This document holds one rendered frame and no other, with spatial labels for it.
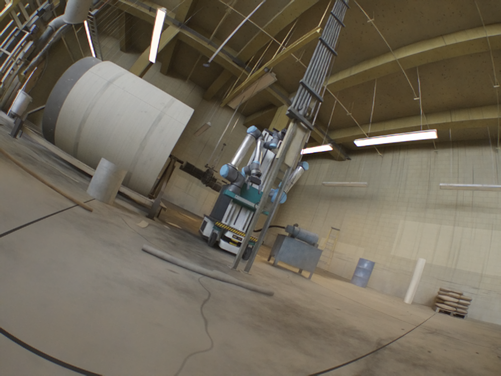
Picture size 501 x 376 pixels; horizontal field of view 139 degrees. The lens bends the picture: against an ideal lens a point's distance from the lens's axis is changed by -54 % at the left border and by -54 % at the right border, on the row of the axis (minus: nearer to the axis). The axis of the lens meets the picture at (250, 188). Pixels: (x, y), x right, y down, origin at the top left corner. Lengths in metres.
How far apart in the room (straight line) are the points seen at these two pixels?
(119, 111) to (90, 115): 0.39
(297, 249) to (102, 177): 2.84
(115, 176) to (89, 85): 1.44
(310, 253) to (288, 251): 0.40
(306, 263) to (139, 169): 2.81
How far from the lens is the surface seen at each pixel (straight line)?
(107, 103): 2.83
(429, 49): 6.83
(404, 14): 6.96
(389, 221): 9.51
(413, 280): 6.63
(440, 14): 7.06
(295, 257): 3.37
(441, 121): 8.88
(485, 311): 8.61
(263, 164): 2.93
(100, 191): 2.05
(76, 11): 6.03
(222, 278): 1.30
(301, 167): 2.81
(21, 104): 6.61
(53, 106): 3.23
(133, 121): 2.71
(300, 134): 2.16
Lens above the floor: 0.36
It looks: 11 degrees up
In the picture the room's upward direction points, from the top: 24 degrees clockwise
